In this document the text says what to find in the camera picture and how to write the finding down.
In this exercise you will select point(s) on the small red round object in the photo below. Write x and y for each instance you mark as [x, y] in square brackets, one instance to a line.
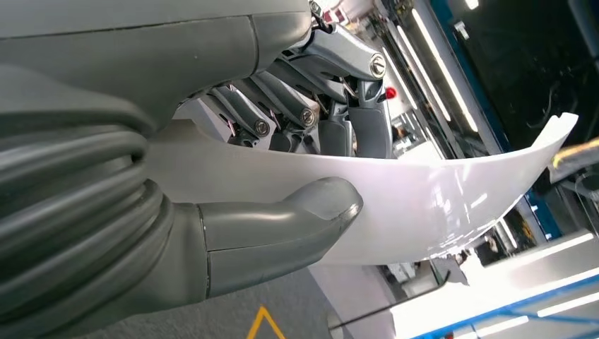
[391, 93]

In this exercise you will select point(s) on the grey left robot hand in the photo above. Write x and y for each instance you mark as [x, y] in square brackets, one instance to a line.
[140, 51]

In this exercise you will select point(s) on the blue steel shelf rack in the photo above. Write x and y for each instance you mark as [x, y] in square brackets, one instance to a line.
[472, 75]

